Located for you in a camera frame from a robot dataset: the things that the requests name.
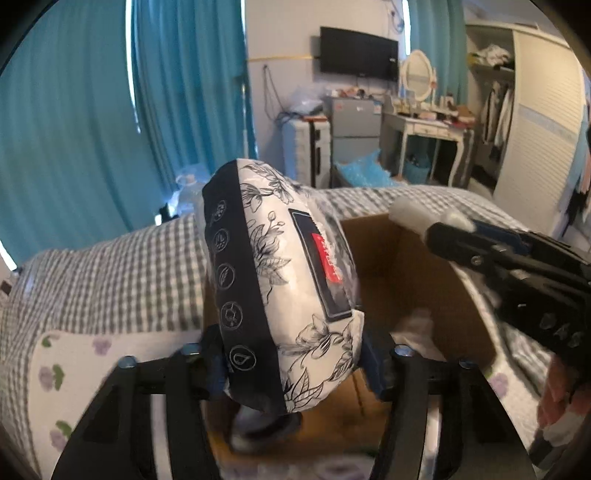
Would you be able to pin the white drawer cabinet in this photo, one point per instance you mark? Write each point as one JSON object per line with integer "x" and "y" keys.
{"x": 298, "y": 152}

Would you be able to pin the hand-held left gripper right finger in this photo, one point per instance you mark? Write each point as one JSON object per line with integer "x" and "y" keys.
{"x": 372, "y": 369}

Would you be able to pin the teal curtain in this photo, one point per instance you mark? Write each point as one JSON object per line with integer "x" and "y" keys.
{"x": 194, "y": 92}
{"x": 64, "y": 129}
{"x": 438, "y": 37}

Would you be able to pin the black wall television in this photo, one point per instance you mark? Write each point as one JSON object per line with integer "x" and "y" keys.
{"x": 358, "y": 53}

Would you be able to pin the grey checked bed sheet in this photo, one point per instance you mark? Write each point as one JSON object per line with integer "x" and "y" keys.
{"x": 115, "y": 277}

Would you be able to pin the folded clothes pile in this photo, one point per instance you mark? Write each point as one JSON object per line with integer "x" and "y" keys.
{"x": 491, "y": 55}

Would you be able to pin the cardboard box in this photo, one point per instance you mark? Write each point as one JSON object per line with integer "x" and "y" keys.
{"x": 406, "y": 286}

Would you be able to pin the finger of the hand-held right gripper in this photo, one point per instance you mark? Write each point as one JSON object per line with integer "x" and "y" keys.
{"x": 501, "y": 235}
{"x": 461, "y": 249}

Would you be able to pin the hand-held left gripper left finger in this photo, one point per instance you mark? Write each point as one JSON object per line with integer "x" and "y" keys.
{"x": 215, "y": 369}

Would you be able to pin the white soft wad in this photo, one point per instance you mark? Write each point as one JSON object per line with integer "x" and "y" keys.
{"x": 418, "y": 213}

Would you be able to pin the white wardrobe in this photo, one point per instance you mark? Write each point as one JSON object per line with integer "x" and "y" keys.
{"x": 540, "y": 138}

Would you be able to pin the white cloth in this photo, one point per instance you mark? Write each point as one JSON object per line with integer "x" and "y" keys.
{"x": 418, "y": 330}

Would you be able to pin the small grey fridge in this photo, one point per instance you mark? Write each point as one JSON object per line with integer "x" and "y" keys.
{"x": 355, "y": 134}

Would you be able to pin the floral black-banded tissue pack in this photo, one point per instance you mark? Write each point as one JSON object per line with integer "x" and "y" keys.
{"x": 258, "y": 286}

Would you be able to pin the oval white vanity mirror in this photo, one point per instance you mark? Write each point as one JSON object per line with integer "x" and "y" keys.
{"x": 418, "y": 74}

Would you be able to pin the person's right hand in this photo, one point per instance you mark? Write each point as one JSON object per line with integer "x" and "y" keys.
{"x": 563, "y": 392}

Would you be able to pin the clear plastic bag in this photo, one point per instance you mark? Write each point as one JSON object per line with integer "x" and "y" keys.
{"x": 305, "y": 100}

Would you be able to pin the blue bubble wrap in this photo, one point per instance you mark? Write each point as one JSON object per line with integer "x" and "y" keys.
{"x": 367, "y": 170}

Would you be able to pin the clear water bottle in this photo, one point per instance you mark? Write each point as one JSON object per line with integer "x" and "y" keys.
{"x": 190, "y": 191}

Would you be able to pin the white floral quilt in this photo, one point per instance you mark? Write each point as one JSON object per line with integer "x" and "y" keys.
{"x": 111, "y": 364}

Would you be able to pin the blue basket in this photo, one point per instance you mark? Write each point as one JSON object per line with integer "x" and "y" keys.
{"x": 419, "y": 173}

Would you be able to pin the hanging clothes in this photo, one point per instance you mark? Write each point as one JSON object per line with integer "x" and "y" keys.
{"x": 498, "y": 115}

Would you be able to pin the white dressing table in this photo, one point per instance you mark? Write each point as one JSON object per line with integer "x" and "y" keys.
{"x": 415, "y": 127}

